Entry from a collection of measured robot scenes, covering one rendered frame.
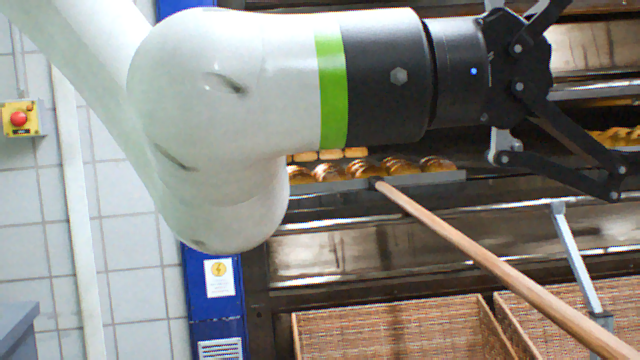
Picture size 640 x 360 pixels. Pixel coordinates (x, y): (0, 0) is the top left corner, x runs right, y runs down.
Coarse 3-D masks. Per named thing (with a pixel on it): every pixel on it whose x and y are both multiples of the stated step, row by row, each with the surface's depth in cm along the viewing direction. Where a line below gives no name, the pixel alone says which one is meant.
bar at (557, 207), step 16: (624, 192) 179; (448, 208) 175; (464, 208) 175; (480, 208) 175; (496, 208) 175; (512, 208) 176; (528, 208) 176; (544, 208) 177; (560, 208) 176; (288, 224) 171; (304, 224) 171; (320, 224) 171; (336, 224) 171; (352, 224) 172; (368, 224) 172; (384, 224) 173; (400, 224) 174; (560, 224) 175; (576, 256) 169; (576, 272) 168; (592, 288) 164; (592, 304) 161; (592, 320) 159; (608, 320) 158; (592, 352) 161
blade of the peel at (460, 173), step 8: (384, 176) 214; (392, 176) 215; (400, 176) 215; (408, 176) 215; (416, 176) 216; (424, 176) 216; (432, 176) 216; (440, 176) 216; (448, 176) 217; (456, 176) 217; (464, 176) 217; (296, 184) 212; (304, 184) 212; (312, 184) 212; (320, 184) 212; (328, 184) 213; (336, 184) 213; (344, 184) 213; (352, 184) 213; (360, 184) 214; (368, 184) 214; (392, 184) 215; (400, 184) 215; (296, 192) 212; (304, 192) 212; (312, 192) 212
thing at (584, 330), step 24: (384, 192) 193; (432, 216) 153; (456, 240) 134; (480, 264) 120; (504, 264) 114; (528, 288) 102; (552, 312) 94; (576, 312) 91; (576, 336) 87; (600, 336) 83
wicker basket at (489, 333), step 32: (320, 320) 210; (352, 320) 210; (384, 320) 211; (416, 320) 211; (448, 320) 212; (480, 320) 212; (320, 352) 208; (352, 352) 209; (384, 352) 210; (416, 352) 210; (448, 352) 211; (480, 352) 212; (512, 352) 187
